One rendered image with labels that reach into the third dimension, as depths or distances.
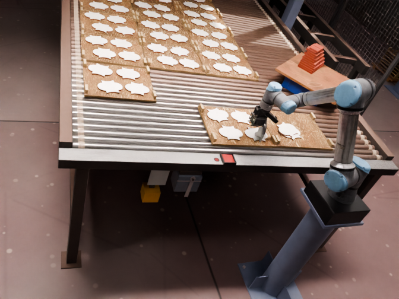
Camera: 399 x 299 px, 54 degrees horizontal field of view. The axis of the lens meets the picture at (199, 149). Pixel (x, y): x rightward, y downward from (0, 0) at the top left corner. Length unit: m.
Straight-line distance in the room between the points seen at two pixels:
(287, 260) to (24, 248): 1.62
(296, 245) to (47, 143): 2.05
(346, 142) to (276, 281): 1.16
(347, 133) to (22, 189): 2.15
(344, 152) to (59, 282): 1.76
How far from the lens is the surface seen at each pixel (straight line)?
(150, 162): 1.97
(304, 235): 2.39
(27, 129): 3.46
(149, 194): 2.13
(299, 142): 2.49
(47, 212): 2.87
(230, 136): 2.25
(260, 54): 3.38
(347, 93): 1.87
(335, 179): 1.98
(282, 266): 2.61
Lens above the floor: 2.26
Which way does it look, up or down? 39 degrees down
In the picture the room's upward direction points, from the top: 21 degrees clockwise
